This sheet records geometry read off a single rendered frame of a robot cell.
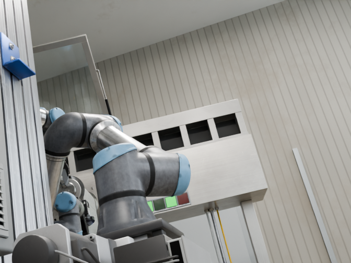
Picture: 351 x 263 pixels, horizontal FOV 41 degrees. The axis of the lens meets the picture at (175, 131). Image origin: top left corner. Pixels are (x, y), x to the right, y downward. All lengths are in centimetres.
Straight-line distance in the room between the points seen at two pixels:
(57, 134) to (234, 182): 112
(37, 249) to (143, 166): 54
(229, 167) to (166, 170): 122
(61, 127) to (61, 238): 85
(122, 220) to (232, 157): 140
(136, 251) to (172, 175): 45
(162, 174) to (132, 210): 14
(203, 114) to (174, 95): 193
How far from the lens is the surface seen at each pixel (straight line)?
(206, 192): 237
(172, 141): 254
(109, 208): 112
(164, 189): 122
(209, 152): 243
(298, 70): 439
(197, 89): 441
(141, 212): 112
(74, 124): 153
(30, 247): 70
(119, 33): 452
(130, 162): 116
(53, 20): 426
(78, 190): 210
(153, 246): 79
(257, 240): 249
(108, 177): 114
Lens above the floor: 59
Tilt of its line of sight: 23 degrees up
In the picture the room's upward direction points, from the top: 14 degrees counter-clockwise
